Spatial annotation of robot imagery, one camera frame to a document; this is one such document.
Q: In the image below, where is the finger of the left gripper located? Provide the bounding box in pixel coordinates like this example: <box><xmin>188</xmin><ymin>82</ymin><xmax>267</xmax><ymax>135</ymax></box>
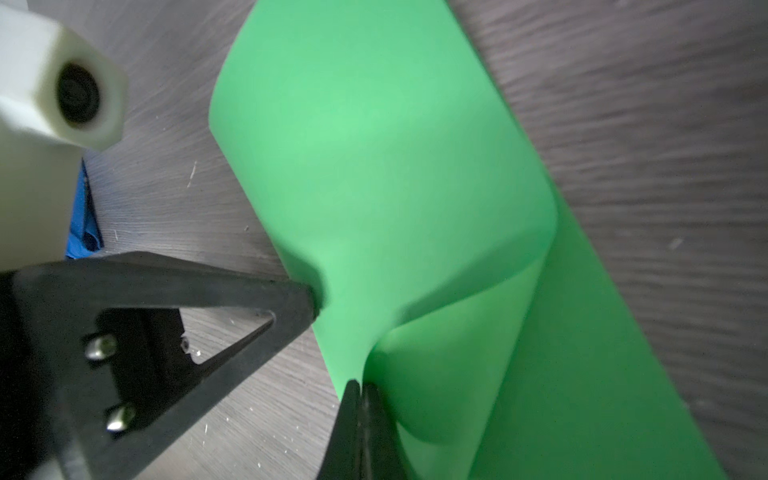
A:
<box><xmin>1</xmin><ymin>252</ymin><xmax>316</xmax><ymax>479</ymax></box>

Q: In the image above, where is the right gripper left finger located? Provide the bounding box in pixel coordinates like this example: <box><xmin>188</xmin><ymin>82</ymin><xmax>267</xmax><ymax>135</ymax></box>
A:
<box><xmin>316</xmin><ymin>380</ymin><xmax>361</xmax><ymax>480</ymax></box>

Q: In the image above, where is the blue cloth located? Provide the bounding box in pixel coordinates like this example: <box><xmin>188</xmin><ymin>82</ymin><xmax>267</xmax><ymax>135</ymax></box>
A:
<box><xmin>66</xmin><ymin>162</ymin><xmax>104</xmax><ymax>259</ymax></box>

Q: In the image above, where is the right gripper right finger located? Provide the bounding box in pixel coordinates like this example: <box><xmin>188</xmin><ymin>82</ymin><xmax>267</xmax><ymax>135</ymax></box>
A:
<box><xmin>361</xmin><ymin>383</ymin><xmax>408</xmax><ymax>480</ymax></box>

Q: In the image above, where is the green square paper sheet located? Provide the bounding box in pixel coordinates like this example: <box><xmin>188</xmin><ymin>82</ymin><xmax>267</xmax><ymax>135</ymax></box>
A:
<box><xmin>209</xmin><ymin>1</ymin><xmax>724</xmax><ymax>479</ymax></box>

